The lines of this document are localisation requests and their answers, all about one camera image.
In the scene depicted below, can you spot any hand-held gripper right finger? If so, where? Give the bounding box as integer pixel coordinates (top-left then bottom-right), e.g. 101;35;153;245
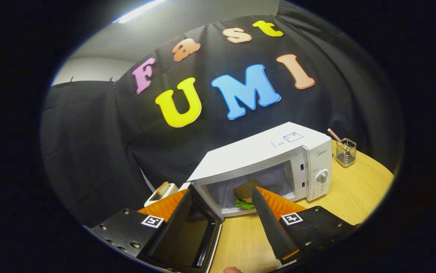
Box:
251;186;359;265

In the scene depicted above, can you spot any toy sandwich with lettuce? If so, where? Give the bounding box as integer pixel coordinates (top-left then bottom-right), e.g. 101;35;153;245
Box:
233;179;264;210

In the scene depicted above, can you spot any wire mesh holder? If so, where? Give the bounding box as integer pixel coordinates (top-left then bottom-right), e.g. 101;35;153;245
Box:
336;138;357;168

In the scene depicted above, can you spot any white toaster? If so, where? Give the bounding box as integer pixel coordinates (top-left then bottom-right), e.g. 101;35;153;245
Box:
144;182;179;207

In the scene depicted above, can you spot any white microwave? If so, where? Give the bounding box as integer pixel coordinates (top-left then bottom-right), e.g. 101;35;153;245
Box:
138;122;333;273

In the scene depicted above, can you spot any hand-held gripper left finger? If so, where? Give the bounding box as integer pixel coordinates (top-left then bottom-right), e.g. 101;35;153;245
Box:
89;188;193;262

